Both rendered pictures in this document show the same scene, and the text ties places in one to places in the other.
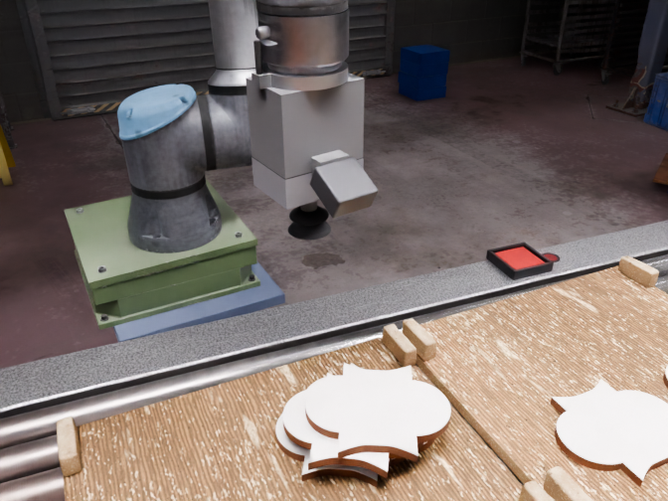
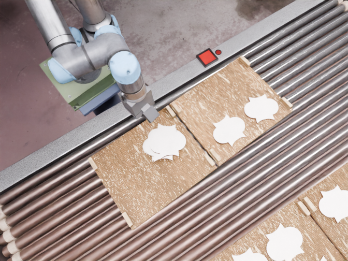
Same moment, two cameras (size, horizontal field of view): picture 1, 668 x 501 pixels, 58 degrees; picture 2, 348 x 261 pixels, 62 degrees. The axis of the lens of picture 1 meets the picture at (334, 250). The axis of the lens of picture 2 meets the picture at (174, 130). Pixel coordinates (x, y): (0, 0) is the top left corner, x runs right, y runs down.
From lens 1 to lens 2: 0.67 m
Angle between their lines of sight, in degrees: 39
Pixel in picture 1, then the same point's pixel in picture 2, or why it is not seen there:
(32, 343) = (14, 62)
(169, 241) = (87, 80)
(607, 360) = (230, 104)
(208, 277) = (103, 85)
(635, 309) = (241, 79)
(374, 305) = (160, 89)
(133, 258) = (77, 88)
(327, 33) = (140, 93)
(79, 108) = not seen: outside the picture
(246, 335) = (124, 111)
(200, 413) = (121, 145)
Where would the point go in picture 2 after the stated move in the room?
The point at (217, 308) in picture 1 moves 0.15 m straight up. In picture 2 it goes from (109, 93) to (100, 77)
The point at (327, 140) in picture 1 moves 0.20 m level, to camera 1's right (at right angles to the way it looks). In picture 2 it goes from (144, 104) to (204, 92)
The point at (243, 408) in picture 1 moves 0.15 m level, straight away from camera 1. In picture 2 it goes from (132, 142) to (120, 112)
